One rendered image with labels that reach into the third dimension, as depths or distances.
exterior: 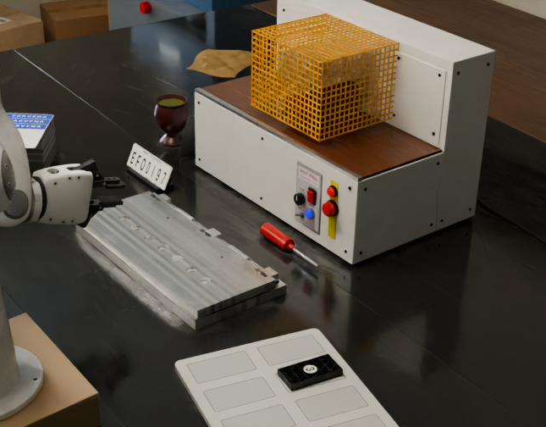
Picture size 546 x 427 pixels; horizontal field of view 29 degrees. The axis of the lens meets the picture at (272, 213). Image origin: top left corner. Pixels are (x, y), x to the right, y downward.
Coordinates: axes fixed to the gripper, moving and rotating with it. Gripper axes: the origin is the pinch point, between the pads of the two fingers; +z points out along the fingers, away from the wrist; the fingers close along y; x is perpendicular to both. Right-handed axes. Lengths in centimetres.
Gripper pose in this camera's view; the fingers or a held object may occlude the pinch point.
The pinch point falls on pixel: (111, 191)
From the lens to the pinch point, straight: 195.4
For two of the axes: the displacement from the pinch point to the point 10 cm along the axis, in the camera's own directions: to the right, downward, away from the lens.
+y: -2.0, 9.2, 3.4
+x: 6.1, 3.9, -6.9
